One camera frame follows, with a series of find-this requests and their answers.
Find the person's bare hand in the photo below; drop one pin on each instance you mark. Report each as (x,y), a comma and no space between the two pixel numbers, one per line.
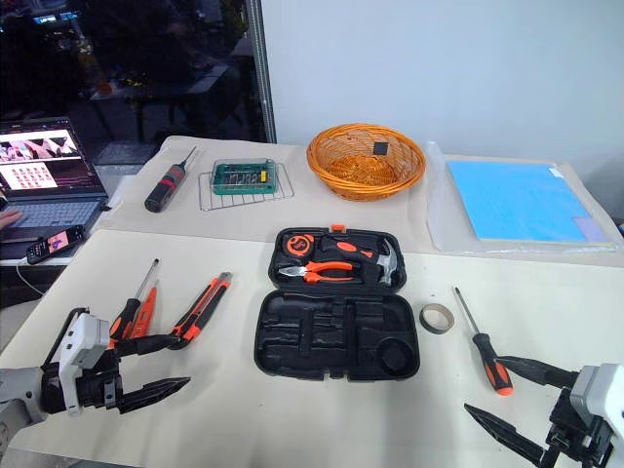
(7,218)

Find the metal window frame post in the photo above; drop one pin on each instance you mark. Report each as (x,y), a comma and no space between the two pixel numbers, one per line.
(261,73)

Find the claw hammer orange black grip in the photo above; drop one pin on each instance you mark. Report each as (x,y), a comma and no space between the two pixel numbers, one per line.
(356,251)

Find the orange black tape measure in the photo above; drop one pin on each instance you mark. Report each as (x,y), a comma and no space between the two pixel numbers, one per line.
(299,245)

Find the open laptop computer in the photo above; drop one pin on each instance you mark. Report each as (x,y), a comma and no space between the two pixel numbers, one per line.
(49,195)

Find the blue board in plastic bag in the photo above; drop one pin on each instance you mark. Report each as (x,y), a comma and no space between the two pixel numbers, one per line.
(517,200)

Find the small black square tag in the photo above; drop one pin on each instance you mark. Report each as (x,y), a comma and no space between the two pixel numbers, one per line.
(381,149)

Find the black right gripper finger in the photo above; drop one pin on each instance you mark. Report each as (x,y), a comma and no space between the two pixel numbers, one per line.
(512,439)
(541,370)

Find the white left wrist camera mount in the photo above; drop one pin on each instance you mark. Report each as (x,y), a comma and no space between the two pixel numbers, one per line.
(80,341)

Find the beige table cover sheet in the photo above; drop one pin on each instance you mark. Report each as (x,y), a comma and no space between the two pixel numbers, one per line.
(317,429)
(341,219)

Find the black smartphone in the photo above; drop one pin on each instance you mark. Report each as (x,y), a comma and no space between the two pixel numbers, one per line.
(53,244)

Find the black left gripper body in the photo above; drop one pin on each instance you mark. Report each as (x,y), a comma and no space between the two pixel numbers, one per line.
(97,385)

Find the orange woven basket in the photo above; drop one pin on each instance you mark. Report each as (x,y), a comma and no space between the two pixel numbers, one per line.
(365,183)

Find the grey tape roll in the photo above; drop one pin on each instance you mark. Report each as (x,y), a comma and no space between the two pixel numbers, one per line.
(429,324)

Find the green circuit board box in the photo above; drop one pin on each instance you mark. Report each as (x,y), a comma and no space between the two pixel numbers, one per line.
(244,178)

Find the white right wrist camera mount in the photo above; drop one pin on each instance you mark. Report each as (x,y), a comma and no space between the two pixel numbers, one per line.
(604,390)

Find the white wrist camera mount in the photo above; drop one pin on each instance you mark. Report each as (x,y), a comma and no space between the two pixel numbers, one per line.
(604,390)
(80,341)

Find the orange voltage tester pen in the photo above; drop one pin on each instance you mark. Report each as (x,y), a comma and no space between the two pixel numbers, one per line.
(147,309)

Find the orange black utility knife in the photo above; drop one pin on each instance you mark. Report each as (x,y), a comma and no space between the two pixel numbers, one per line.
(202,312)

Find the black plastic tool case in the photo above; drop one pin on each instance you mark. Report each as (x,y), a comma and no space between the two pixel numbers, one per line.
(336,341)

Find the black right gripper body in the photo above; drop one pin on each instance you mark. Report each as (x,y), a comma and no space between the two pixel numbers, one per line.
(570,434)

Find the dark background table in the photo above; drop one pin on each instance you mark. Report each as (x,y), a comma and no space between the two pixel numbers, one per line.
(166,92)

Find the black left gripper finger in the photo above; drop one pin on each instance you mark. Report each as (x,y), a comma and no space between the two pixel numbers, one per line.
(141,345)
(146,396)

